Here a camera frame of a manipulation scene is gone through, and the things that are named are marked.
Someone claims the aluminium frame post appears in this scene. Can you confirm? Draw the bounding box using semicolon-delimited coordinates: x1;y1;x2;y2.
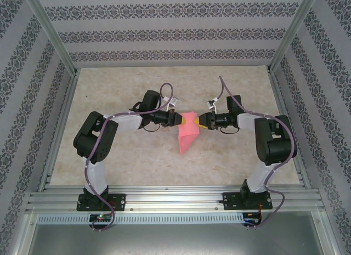
268;0;320;73
24;0;79;75

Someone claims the grey metal sheet panel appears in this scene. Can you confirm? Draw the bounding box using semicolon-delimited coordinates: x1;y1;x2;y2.
10;211;341;255

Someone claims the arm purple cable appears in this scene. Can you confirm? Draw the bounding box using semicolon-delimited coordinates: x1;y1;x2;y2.
220;76;293;230
84;83;175;233

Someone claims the aluminium mounting rail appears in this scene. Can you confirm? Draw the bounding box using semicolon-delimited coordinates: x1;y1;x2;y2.
26;185;326;213

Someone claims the aluminium side rail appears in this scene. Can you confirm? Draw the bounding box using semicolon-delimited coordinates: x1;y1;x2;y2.
267;71;312;189
38;71;80;191

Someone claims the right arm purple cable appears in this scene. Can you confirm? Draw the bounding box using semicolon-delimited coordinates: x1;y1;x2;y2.
220;76;293;230

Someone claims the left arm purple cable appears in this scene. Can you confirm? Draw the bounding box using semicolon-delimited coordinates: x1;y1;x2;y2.
84;83;175;233

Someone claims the slotted grey cable duct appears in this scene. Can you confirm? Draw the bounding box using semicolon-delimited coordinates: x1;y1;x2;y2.
37;213;245;225

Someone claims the pink cloth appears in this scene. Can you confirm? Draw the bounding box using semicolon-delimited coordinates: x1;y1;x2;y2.
177;111;201;156

